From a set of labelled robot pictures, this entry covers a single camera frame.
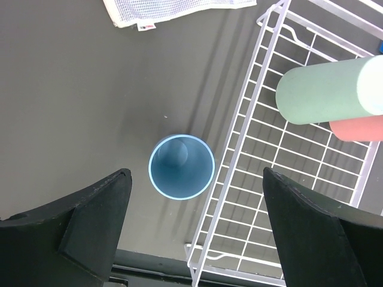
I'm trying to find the green cup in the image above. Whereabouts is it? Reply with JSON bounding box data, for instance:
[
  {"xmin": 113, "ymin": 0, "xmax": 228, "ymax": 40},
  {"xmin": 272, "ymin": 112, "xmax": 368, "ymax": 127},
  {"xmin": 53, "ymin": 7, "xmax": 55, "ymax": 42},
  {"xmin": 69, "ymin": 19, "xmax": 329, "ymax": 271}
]
[{"xmin": 275, "ymin": 55, "xmax": 382, "ymax": 125}]

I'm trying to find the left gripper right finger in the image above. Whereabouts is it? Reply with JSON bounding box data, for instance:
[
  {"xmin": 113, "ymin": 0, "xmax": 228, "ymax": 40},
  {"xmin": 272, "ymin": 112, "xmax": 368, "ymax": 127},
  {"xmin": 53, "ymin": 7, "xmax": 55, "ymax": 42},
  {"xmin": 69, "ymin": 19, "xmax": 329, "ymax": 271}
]
[{"xmin": 263, "ymin": 167, "xmax": 382, "ymax": 286}]

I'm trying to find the blue cup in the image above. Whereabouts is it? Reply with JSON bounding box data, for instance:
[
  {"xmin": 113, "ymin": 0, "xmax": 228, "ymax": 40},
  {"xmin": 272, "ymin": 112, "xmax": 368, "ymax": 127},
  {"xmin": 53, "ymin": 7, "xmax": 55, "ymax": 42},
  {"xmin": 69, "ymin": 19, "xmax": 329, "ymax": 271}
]
[{"xmin": 148, "ymin": 134, "xmax": 215, "ymax": 200}]

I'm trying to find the white wire dish rack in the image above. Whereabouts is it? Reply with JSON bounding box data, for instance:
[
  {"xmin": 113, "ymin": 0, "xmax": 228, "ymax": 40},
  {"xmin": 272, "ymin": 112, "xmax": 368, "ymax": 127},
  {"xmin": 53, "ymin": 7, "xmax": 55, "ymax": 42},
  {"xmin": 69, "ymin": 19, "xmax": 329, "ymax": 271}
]
[{"xmin": 185, "ymin": 1, "xmax": 382, "ymax": 286}]

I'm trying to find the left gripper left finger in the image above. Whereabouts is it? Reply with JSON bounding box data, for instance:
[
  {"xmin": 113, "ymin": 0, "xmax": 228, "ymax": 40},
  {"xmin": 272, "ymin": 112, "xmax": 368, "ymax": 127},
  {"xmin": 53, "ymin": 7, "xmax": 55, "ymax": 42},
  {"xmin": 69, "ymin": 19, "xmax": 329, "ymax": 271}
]
[{"xmin": 1, "ymin": 169, "xmax": 132, "ymax": 286}]

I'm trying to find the pink cup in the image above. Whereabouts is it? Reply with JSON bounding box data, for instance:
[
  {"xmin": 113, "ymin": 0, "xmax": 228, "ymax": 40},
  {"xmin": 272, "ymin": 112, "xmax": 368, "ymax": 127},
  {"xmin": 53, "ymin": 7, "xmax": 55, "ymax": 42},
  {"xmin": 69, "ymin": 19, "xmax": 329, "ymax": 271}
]
[{"xmin": 329, "ymin": 115, "xmax": 383, "ymax": 142}]

